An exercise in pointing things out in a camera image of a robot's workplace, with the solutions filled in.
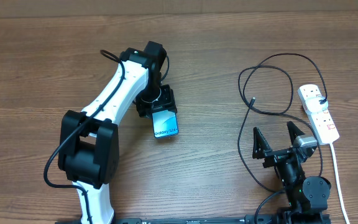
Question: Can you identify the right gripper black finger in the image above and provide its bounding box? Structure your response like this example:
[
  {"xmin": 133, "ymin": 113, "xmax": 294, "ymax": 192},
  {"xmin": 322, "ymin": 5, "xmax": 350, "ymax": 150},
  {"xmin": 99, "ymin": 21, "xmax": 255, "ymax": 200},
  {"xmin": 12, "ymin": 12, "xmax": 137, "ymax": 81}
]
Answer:
[
  {"xmin": 252, "ymin": 127, "xmax": 272, "ymax": 159},
  {"xmin": 287, "ymin": 121, "xmax": 305, "ymax": 146}
]

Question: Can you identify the Samsung Galaxy smartphone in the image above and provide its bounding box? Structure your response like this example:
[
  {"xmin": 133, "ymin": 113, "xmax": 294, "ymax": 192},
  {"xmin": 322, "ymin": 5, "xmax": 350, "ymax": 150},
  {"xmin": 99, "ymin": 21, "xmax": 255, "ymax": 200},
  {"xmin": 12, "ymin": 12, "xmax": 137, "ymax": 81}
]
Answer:
[{"xmin": 152, "ymin": 110, "xmax": 179, "ymax": 138}]

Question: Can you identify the black USB charging cable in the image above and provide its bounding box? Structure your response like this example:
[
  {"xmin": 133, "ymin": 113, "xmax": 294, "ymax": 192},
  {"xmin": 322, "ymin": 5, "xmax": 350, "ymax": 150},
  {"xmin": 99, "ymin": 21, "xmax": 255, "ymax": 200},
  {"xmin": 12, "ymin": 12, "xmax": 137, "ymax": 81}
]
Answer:
[{"xmin": 237, "ymin": 52, "xmax": 329, "ymax": 194}]

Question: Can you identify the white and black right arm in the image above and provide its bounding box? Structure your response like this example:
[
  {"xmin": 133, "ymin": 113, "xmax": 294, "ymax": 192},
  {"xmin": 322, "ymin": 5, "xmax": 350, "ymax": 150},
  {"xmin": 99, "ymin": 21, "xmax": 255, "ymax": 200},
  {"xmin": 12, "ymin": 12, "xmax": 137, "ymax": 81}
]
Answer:
[{"xmin": 246, "ymin": 121, "xmax": 331, "ymax": 223}]

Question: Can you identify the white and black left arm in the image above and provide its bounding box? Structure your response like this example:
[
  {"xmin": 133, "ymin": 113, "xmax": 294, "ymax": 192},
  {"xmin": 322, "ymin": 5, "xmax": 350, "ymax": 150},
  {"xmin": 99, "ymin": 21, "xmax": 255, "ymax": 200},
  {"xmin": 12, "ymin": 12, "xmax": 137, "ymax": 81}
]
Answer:
[{"xmin": 51, "ymin": 41, "xmax": 179, "ymax": 223}]

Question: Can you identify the white USB charger plug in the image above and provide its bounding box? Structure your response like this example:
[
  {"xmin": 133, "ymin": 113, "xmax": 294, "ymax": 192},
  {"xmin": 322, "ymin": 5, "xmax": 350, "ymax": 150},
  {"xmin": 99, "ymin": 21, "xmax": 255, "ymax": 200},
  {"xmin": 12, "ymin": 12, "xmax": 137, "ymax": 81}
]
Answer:
[{"xmin": 304, "ymin": 96, "xmax": 328, "ymax": 114}]

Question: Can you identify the white power extension strip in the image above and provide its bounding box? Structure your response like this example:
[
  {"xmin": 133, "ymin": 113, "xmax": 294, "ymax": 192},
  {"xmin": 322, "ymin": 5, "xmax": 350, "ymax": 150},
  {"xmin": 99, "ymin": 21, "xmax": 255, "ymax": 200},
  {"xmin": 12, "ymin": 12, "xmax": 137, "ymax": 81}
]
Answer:
[{"xmin": 297, "ymin": 84, "xmax": 339, "ymax": 145}]

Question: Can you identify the white extension strip cord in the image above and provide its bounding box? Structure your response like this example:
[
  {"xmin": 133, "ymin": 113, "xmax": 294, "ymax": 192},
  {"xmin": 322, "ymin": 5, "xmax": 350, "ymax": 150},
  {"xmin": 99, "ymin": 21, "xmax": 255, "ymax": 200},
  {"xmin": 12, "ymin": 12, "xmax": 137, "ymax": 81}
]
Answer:
[{"xmin": 329, "ymin": 142, "xmax": 351, "ymax": 224}]

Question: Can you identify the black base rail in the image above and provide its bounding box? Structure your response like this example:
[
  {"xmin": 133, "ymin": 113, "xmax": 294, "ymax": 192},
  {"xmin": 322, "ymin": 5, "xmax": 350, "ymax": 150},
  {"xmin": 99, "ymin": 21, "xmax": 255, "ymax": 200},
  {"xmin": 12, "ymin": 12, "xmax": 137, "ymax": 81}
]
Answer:
[{"xmin": 55, "ymin": 215, "xmax": 331, "ymax": 224}]

